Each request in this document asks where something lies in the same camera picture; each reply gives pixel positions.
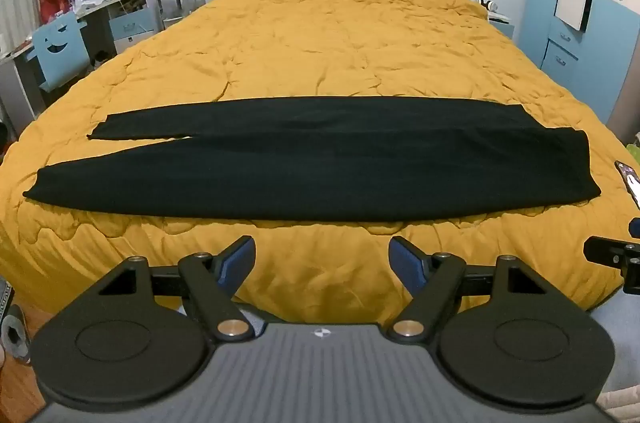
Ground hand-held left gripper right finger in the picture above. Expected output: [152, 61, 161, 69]
[389, 235, 547, 344]

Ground smartphone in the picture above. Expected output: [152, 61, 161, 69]
[614, 160, 640, 210]

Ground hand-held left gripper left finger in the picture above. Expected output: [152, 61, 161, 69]
[97, 235, 257, 344]

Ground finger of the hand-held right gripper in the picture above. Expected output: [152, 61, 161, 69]
[583, 235, 640, 265]

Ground red bag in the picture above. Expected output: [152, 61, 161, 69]
[39, 0, 77, 24]

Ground blue wardrobe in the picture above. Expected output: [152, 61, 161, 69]
[517, 0, 640, 144]

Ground cluttered desk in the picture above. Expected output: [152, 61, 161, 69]
[0, 0, 161, 118]

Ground grey slipper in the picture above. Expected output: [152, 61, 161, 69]
[0, 303, 32, 364]

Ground blue smiley face chair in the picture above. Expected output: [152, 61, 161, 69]
[31, 12, 87, 92]

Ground white nightstand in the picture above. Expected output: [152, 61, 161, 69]
[480, 0, 517, 40]

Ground yellow quilted blanket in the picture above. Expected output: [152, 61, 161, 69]
[0, 0, 632, 325]

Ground black pants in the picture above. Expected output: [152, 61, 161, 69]
[22, 96, 602, 222]

